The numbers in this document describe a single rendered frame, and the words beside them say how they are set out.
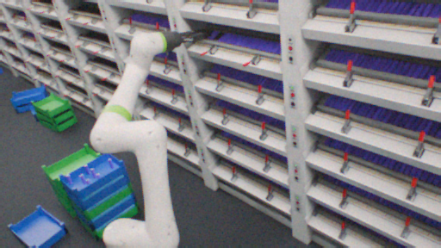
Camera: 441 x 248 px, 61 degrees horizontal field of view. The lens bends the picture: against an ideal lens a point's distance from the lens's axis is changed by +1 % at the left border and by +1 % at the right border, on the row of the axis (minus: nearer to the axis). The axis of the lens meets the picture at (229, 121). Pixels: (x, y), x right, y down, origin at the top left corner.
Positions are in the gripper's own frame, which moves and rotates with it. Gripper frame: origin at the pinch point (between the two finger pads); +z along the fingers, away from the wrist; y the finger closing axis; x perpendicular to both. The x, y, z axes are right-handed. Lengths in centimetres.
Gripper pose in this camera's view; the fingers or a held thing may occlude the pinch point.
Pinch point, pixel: (202, 33)
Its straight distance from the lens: 189.3
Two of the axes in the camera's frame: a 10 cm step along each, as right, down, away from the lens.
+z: 6.9, -3.1, 6.6
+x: -0.1, -9.1, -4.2
